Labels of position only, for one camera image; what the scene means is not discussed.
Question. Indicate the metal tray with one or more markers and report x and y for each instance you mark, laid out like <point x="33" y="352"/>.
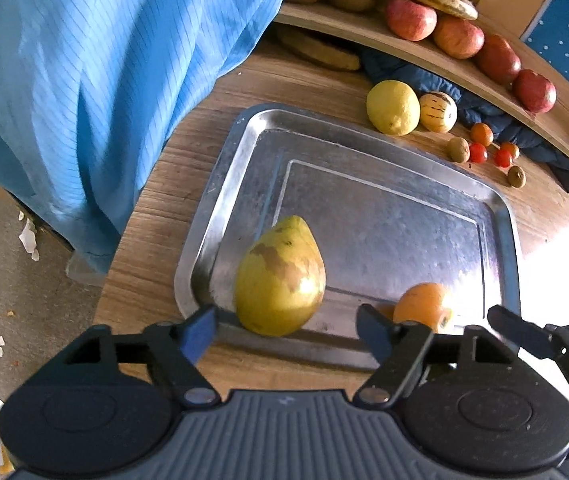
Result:
<point x="364" y="220"/>

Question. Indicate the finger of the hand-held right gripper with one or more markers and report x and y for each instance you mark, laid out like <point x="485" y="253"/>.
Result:
<point x="519" y="331"/>

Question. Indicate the yellow lemon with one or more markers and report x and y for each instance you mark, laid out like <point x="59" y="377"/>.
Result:
<point x="393" y="107"/>

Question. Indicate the dull overripe banana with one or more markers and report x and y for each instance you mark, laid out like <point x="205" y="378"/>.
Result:
<point x="322" y="50"/>

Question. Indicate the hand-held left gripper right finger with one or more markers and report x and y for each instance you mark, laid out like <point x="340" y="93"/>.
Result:
<point x="372" y="331"/>

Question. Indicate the curved wooden shelf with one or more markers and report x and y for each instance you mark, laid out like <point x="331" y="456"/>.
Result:
<point x="414" y="53"/>

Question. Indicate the large orange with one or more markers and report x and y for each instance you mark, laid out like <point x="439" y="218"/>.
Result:
<point x="422" y="305"/>

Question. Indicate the red cherry tomato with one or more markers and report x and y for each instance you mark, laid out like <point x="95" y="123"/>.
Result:
<point x="502" y="159"/>
<point x="477" y="153"/>

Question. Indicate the small orange kumquat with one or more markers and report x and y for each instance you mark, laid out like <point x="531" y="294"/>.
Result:
<point x="481" y="133"/>
<point x="509" y="150"/>

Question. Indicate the dark blue cloth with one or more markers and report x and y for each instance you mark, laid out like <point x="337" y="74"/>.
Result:
<point x="404" y="67"/>

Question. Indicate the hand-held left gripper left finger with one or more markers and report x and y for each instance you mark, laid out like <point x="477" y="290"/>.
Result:
<point x="199" y="334"/>

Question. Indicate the red apple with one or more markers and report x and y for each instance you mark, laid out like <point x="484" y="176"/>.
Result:
<point x="410" y="19"/>
<point x="498" y="60"/>
<point x="534" y="91"/>
<point x="458" y="36"/>

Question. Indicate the yellow-green pear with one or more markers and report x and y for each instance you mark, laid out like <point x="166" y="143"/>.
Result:
<point x="279" y="280"/>

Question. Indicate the striped cream melon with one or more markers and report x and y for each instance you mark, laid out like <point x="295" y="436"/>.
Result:
<point x="438" y="112"/>

